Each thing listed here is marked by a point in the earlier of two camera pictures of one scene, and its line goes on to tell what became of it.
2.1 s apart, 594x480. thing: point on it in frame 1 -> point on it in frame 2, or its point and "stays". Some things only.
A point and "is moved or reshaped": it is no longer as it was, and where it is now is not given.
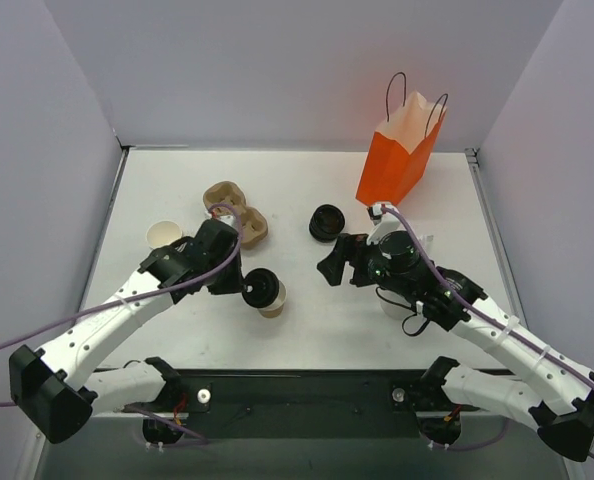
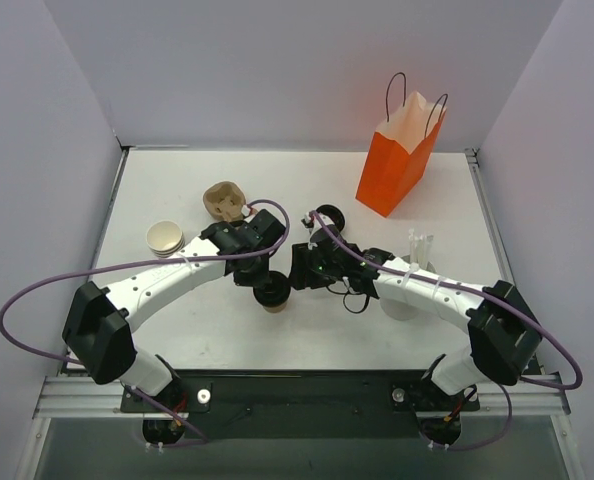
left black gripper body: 234,280 -> 256,278
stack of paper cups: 161,233 stays
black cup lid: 260,287 is moved or reshaped
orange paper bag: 400,147 stays
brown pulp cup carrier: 254,223 stays
